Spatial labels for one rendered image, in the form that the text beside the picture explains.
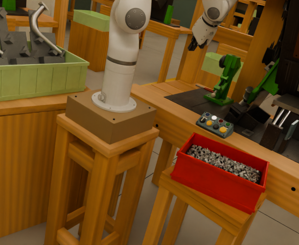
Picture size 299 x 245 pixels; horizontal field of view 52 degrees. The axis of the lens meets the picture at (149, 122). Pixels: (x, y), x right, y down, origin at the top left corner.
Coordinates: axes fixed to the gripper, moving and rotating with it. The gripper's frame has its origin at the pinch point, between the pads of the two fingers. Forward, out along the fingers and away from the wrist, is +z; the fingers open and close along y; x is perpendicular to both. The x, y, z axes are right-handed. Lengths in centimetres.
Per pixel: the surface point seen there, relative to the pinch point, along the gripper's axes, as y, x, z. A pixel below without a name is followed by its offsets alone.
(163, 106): -12.9, 7.1, 28.4
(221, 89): -5.4, -33.4, 26.7
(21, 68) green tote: 17, 68, 36
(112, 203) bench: -37, 18, 104
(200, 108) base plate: -15.4, -15.0, 28.9
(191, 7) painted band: 756, -663, 549
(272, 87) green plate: -26.8, -30.3, -3.6
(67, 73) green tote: 22, 45, 45
